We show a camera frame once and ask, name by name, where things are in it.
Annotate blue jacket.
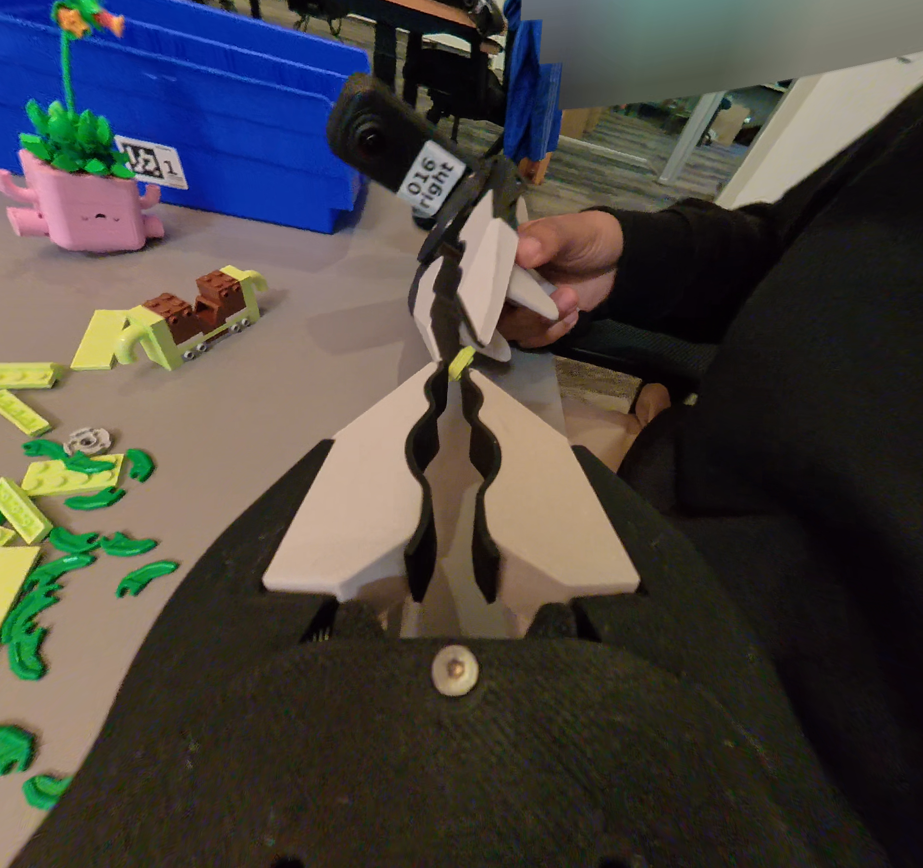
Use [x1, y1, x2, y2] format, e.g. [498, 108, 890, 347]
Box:
[502, 0, 563, 162]

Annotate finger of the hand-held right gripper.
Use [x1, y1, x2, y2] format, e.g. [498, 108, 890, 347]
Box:
[410, 261, 452, 372]
[433, 194, 522, 373]

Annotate person's black-clothed torso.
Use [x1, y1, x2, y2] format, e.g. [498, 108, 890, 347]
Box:
[620, 82, 923, 868]

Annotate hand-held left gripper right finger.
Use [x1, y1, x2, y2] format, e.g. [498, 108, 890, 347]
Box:
[461, 367, 641, 624]

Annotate black office chair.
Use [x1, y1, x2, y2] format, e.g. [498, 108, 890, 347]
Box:
[555, 319, 722, 408]

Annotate blue plastic bin with label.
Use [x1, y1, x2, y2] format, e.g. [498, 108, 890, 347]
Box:
[0, 13, 370, 235]

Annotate brown and lime brick model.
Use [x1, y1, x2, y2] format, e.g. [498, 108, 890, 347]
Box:
[114, 266, 269, 373]

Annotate plain blue plastic bin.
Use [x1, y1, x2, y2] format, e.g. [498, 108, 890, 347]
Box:
[0, 0, 370, 83]

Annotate person's right forearm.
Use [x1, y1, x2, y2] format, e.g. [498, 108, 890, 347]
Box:
[606, 198, 794, 346]

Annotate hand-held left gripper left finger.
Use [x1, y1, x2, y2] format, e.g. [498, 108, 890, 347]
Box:
[262, 362, 451, 604]

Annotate pink brick flowerpot figure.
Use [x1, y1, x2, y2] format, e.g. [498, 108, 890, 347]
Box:
[0, 0, 165, 253]

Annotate black swivel chair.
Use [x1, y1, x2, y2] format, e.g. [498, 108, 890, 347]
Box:
[400, 25, 506, 123]

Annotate person's right hand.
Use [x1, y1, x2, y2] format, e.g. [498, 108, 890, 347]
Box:
[498, 209, 625, 350]

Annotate scattered green leaf pieces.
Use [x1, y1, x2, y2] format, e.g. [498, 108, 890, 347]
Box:
[0, 439, 181, 811]

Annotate scattered lime bricks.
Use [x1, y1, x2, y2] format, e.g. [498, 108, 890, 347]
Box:
[0, 309, 132, 627]

